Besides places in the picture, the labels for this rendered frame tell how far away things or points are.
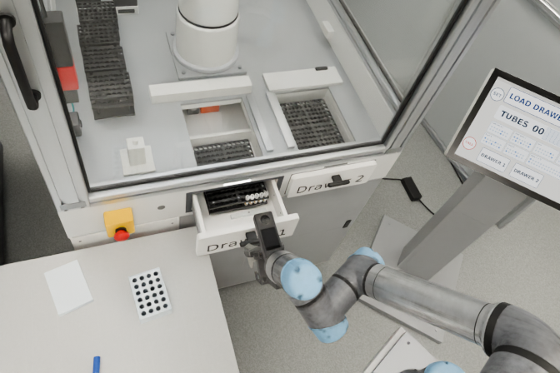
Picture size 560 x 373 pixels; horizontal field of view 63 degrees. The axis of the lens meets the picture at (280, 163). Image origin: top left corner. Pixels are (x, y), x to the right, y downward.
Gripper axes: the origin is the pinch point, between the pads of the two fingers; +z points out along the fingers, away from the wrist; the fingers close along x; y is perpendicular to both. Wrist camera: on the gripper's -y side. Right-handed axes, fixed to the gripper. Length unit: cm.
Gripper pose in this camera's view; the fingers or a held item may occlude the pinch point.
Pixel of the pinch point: (255, 243)
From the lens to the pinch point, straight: 125.0
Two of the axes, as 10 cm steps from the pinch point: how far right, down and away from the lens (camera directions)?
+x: 9.3, -1.6, 3.2
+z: -3.3, 0.1, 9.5
